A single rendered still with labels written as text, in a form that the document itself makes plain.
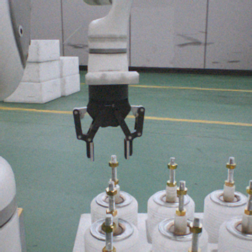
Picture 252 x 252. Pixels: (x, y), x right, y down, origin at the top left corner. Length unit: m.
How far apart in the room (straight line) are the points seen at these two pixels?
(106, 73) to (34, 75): 2.62
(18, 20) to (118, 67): 0.46
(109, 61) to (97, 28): 0.06
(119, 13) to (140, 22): 5.22
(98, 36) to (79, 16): 5.58
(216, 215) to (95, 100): 0.33
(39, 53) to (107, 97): 2.54
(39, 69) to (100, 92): 2.54
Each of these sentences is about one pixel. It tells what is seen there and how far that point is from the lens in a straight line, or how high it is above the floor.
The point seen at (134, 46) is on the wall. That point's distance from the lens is 5.88.
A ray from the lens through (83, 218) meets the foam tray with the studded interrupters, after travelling 0.82.
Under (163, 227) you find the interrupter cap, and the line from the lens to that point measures 0.64.
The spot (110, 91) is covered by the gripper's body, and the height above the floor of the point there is 0.48.
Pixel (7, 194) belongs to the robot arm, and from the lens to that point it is 0.22.
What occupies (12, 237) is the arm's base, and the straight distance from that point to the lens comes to 0.23.
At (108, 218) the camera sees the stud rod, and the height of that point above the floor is 0.34.
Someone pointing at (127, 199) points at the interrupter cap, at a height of 0.25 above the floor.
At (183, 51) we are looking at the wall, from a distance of 5.71.
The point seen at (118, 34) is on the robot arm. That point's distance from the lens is 0.64.
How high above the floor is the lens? 0.57
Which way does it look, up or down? 14 degrees down
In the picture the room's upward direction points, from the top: straight up
